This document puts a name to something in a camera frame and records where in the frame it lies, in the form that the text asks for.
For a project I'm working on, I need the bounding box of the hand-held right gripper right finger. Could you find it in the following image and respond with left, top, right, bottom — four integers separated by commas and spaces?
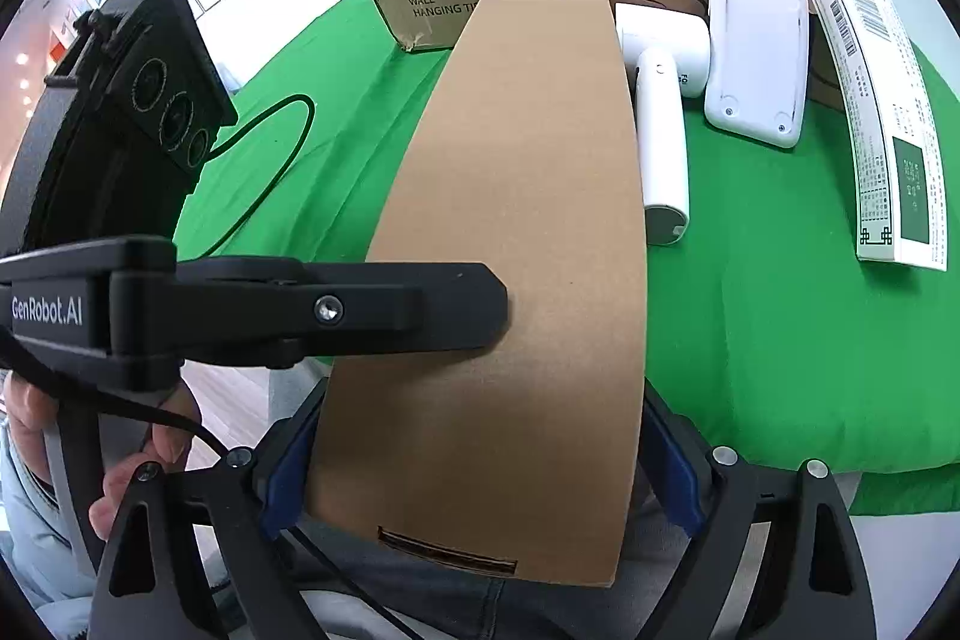
641, 385, 878, 640

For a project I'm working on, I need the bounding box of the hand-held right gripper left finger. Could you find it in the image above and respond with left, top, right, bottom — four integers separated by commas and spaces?
94, 385, 331, 640

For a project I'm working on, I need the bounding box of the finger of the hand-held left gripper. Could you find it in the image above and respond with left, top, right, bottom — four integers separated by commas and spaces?
178, 340, 332, 375
175, 257, 512, 357

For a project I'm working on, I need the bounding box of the brown cardboard panel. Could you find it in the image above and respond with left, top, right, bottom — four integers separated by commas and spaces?
306, 0, 650, 590

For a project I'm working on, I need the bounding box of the white hair dryer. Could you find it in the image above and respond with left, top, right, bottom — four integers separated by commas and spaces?
615, 2, 710, 248

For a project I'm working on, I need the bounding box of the white rectangular plastic device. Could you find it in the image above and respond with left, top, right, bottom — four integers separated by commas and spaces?
703, 0, 812, 151

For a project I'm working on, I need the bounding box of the person's left forearm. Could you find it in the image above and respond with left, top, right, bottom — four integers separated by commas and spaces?
0, 437, 102, 615

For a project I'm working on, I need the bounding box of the person's left hand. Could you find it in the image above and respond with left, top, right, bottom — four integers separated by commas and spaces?
0, 370, 205, 540

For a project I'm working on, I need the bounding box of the green tablecloth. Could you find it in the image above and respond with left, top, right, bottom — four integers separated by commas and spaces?
174, 0, 960, 517

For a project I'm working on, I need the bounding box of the white carton with green label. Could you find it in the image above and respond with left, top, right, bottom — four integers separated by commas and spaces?
805, 0, 949, 274

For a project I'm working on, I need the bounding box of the thick black cable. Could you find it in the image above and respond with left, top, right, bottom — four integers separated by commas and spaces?
0, 329, 398, 640

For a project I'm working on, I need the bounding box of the thin black cable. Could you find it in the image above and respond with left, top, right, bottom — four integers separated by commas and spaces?
180, 94, 317, 259

